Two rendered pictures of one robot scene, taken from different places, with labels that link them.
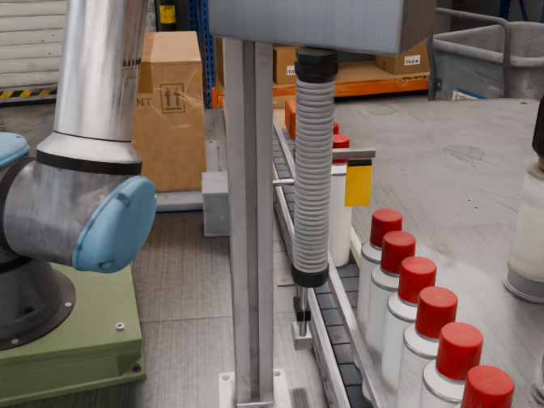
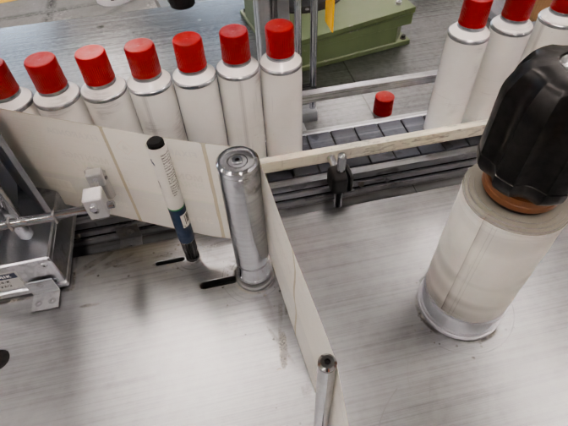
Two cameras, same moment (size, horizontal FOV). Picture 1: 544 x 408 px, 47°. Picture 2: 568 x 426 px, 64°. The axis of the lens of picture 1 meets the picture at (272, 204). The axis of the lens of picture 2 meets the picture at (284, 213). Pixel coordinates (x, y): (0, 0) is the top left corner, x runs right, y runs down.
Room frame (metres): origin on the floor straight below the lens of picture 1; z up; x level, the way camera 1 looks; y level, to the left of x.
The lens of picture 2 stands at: (0.57, -0.61, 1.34)
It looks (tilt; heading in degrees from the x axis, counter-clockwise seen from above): 50 degrees down; 86
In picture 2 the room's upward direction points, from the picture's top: 3 degrees counter-clockwise
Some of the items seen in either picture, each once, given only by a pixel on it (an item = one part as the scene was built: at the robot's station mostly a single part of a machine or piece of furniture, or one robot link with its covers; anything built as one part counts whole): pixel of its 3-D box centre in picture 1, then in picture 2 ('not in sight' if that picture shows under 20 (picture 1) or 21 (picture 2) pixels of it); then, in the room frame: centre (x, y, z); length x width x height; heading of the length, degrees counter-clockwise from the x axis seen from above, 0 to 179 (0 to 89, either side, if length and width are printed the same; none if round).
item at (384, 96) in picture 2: not in sight; (384, 103); (0.79, 0.03, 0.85); 0.03 x 0.03 x 0.03
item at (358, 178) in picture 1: (358, 183); (330, 2); (0.67, -0.10, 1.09); 0.03 x 0.01 x 0.06; 97
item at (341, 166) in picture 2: not in sight; (340, 186); (0.67, -0.20, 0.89); 0.03 x 0.03 x 0.12; 7
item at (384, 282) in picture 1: (391, 320); (242, 106); (0.55, -0.13, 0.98); 0.05 x 0.05 x 0.20
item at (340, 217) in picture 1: (335, 201); (457, 71); (0.85, -0.09, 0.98); 0.05 x 0.05 x 0.20
